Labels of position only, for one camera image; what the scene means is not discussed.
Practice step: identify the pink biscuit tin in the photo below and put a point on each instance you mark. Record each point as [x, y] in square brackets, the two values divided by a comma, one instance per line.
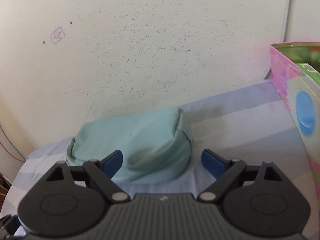
[300, 93]

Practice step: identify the teal zip pouch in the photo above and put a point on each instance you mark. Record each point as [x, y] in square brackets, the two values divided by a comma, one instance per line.
[156, 146]

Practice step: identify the pink wall sticker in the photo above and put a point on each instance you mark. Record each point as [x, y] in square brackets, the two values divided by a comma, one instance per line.
[57, 35]

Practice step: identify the striped blue bedsheet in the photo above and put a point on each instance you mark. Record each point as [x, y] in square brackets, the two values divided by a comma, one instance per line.
[252, 123]

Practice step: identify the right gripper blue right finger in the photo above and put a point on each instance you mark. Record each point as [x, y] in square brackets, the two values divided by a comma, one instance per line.
[226, 172]

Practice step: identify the green medicine box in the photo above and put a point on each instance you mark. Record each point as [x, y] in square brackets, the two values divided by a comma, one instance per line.
[307, 68]

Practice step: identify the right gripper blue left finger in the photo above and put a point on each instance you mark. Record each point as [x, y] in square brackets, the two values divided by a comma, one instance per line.
[100, 175]

